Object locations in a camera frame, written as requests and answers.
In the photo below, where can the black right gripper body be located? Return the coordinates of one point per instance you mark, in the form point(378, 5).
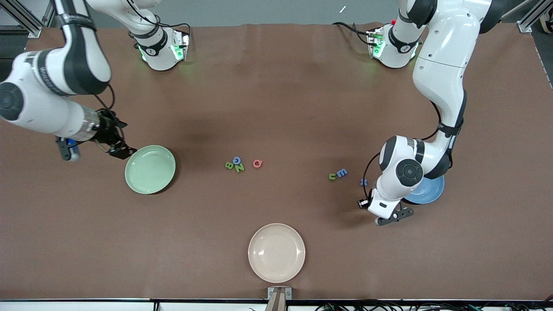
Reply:
point(106, 129)

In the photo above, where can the blue lowercase letter m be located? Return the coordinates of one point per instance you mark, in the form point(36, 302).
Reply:
point(341, 173)

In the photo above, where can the blue letter C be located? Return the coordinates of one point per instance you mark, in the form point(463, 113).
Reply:
point(234, 161)

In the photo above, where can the green letter N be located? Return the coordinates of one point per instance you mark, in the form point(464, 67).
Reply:
point(239, 167)

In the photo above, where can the pink letter Q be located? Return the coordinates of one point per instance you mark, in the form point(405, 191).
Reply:
point(254, 163)

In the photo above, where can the left arm base connector panel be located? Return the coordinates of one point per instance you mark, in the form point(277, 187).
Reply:
point(370, 41)

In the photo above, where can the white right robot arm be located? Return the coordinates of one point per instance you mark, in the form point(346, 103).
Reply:
point(39, 114)

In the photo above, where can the right arm base connector panel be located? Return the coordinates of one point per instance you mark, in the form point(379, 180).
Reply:
point(185, 47)

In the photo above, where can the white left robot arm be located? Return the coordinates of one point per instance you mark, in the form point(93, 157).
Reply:
point(445, 56)

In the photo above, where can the light green plate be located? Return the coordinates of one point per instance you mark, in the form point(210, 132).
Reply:
point(150, 169)

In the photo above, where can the blue plate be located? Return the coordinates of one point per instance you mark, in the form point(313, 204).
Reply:
point(432, 192)

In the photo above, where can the beige plate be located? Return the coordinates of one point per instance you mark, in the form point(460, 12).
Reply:
point(276, 252)

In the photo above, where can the brown table mat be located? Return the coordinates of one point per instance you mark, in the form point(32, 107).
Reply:
point(276, 108)

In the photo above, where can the aluminium frame profile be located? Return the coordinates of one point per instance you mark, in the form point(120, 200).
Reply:
point(34, 31)
point(525, 26)

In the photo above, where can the grey metal camera bracket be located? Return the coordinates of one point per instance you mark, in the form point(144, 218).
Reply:
point(271, 293)

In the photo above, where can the white table edge rail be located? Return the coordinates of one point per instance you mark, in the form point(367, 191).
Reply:
point(86, 306)

